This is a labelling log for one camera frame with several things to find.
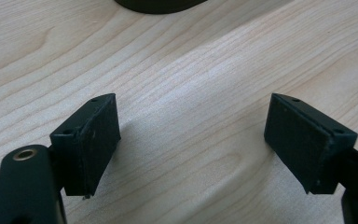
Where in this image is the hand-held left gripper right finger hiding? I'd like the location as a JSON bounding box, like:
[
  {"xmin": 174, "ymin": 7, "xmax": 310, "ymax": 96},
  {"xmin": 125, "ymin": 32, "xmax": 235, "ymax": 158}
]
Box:
[{"xmin": 263, "ymin": 92, "xmax": 358, "ymax": 195}]

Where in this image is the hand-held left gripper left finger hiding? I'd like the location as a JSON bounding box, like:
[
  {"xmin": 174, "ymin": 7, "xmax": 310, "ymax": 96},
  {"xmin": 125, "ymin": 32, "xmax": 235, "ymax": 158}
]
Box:
[{"xmin": 49, "ymin": 92, "xmax": 122, "ymax": 198}]

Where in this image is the black round object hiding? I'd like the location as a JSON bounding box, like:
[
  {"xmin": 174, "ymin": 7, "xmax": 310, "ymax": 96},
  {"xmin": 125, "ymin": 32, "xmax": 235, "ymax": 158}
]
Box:
[{"xmin": 114, "ymin": 0, "xmax": 209, "ymax": 15}]

